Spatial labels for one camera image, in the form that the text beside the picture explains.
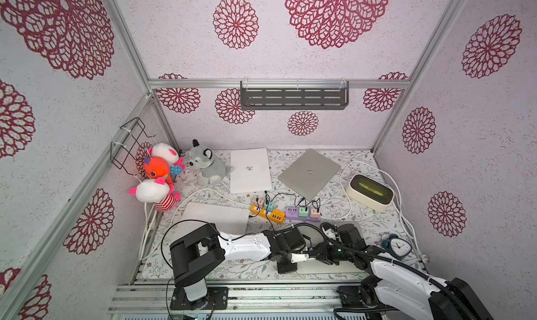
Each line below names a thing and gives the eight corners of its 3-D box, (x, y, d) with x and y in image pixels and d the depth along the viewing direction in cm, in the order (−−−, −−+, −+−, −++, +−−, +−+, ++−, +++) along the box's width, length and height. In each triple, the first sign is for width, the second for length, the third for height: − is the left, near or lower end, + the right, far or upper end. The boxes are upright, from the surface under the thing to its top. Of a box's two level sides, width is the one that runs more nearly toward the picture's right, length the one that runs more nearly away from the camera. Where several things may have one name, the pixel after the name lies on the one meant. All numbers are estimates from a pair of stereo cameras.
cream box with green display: (343, 200, 102) (347, 193, 97) (348, 180, 110) (352, 172, 105) (385, 216, 97) (392, 209, 91) (388, 193, 105) (394, 185, 99)
